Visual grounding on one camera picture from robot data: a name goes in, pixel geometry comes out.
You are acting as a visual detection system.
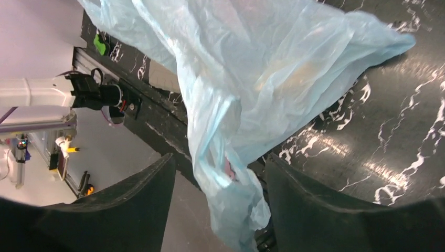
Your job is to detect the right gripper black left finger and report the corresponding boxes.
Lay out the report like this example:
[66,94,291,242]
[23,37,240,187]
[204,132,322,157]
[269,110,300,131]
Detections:
[1,154,176,251]

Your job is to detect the green bone-shaped toy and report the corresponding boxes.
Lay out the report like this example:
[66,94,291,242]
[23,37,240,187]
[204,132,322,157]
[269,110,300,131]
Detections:
[93,33,110,56]

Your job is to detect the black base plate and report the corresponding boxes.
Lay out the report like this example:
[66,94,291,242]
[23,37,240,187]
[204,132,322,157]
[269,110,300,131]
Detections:
[73,47,203,188]

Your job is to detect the light blue plastic bag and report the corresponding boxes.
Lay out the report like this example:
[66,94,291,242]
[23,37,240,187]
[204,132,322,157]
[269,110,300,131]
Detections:
[81,1,415,251]

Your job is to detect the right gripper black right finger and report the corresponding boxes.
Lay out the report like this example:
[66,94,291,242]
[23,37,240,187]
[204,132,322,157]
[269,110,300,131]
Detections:
[266,154,444,251]

